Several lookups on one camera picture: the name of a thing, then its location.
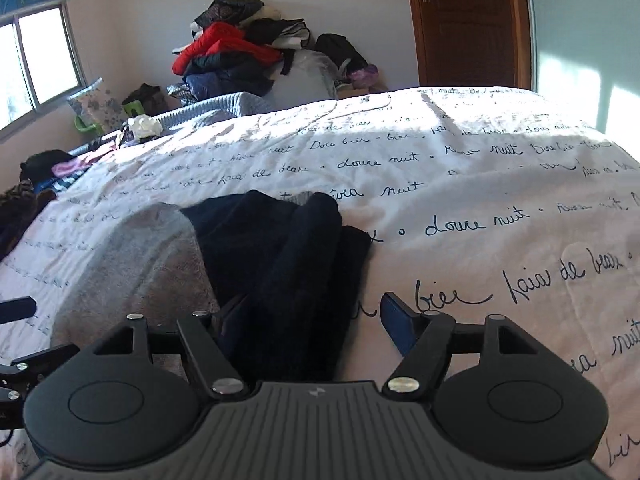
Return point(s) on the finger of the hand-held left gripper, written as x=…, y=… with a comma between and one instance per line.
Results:
x=17, y=308
x=35, y=360

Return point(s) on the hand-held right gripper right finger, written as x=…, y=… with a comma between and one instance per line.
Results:
x=400, y=322

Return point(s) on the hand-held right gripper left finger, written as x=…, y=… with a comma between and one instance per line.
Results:
x=227, y=325

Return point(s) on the black knit garment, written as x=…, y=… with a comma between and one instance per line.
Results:
x=290, y=270

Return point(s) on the grey knit garment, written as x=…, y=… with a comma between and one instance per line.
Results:
x=140, y=270

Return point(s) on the black and white clothes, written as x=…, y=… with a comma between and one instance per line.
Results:
x=272, y=30

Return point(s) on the brown animal print cloth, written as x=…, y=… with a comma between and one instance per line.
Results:
x=20, y=210

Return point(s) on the black cloth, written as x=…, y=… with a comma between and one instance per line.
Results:
x=47, y=160

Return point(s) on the pink cloth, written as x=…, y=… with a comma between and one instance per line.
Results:
x=75, y=165

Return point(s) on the white crumpled cloth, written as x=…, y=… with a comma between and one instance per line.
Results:
x=142, y=127

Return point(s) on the floral pillow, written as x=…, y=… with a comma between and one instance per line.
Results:
x=100, y=105

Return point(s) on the blue quilted blanket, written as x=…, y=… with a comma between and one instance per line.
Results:
x=225, y=105

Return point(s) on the green plastic item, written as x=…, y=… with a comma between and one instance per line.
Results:
x=134, y=108

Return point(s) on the black bag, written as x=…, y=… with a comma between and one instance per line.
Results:
x=145, y=94

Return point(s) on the navy jacket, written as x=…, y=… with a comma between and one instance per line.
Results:
x=225, y=77

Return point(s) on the purple bag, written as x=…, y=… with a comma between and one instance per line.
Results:
x=362, y=77

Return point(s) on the window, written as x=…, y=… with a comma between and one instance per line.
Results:
x=45, y=60

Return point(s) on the light grey bundle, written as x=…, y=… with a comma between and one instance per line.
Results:
x=305, y=80

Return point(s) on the black backpack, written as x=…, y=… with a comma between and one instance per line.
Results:
x=340, y=50

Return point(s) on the red jacket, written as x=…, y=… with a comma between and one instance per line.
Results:
x=220, y=40

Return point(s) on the wooden door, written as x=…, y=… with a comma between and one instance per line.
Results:
x=470, y=25

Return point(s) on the dark quilted jacket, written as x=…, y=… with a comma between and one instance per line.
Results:
x=230, y=10

